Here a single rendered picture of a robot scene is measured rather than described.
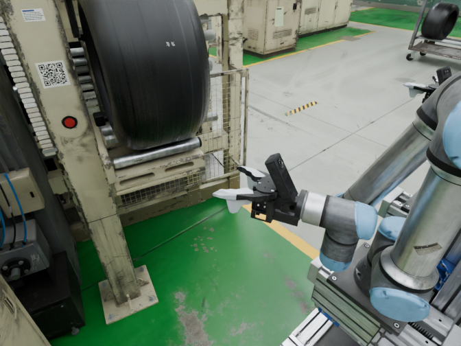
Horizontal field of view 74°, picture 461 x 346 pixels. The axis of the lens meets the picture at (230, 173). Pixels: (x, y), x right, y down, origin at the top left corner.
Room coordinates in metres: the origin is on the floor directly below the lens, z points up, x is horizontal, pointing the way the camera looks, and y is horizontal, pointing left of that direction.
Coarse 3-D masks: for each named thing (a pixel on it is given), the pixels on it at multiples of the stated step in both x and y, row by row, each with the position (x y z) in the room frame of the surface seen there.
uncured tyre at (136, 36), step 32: (96, 0) 0.92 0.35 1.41; (128, 0) 0.93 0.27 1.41; (160, 0) 0.96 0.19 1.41; (192, 0) 1.06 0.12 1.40; (96, 32) 0.88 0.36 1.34; (128, 32) 0.87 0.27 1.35; (160, 32) 0.90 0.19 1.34; (192, 32) 0.94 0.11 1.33; (96, 64) 1.25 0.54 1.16; (128, 64) 0.83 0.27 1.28; (160, 64) 0.87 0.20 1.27; (192, 64) 0.91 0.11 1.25; (128, 96) 0.82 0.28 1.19; (160, 96) 0.85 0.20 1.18; (192, 96) 0.90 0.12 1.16; (128, 128) 0.84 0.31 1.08; (160, 128) 0.87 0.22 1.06; (192, 128) 0.94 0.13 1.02
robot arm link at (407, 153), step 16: (448, 80) 0.53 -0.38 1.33; (432, 96) 0.56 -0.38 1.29; (416, 112) 0.57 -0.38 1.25; (432, 112) 0.54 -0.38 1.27; (416, 128) 0.55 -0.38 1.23; (432, 128) 0.52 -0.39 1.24; (400, 144) 0.56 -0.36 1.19; (416, 144) 0.54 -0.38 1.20; (384, 160) 0.57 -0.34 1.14; (400, 160) 0.55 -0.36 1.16; (416, 160) 0.53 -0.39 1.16; (368, 176) 0.58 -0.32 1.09; (384, 176) 0.55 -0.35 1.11; (400, 176) 0.54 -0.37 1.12; (352, 192) 0.59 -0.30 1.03; (368, 192) 0.56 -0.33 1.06; (384, 192) 0.55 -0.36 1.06
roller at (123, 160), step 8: (168, 144) 1.01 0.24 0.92; (176, 144) 1.02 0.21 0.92; (184, 144) 1.02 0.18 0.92; (192, 144) 1.04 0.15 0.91; (200, 144) 1.05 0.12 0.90; (136, 152) 0.95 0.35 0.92; (144, 152) 0.96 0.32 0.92; (152, 152) 0.97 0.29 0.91; (160, 152) 0.98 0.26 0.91; (168, 152) 0.99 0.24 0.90; (176, 152) 1.01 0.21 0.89; (112, 160) 0.91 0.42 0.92; (120, 160) 0.91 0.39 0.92; (128, 160) 0.92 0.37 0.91; (136, 160) 0.93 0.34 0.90; (144, 160) 0.95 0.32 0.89
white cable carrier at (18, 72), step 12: (0, 12) 0.90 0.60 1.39; (0, 24) 0.89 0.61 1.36; (0, 36) 0.89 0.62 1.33; (12, 48) 0.89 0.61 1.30; (12, 60) 0.89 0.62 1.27; (12, 72) 0.88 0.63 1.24; (24, 72) 0.90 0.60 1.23; (24, 84) 0.89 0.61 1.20; (24, 96) 0.88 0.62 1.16; (36, 108) 0.89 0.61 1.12; (36, 120) 0.89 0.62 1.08; (36, 132) 0.88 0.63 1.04; (48, 132) 0.91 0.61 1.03; (48, 144) 0.89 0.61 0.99
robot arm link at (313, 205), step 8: (312, 192) 0.53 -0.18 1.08; (304, 200) 0.51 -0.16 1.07; (312, 200) 0.51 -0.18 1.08; (320, 200) 0.50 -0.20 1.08; (304, 208) 0.50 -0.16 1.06; (312, 208) 0.49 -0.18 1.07; (320, 208) 0.49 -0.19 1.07; (304, 216) 0.49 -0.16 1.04; (312, 216) 0.48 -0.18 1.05; (320, 216) 0.48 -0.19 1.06; (312, 224) 0.49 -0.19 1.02
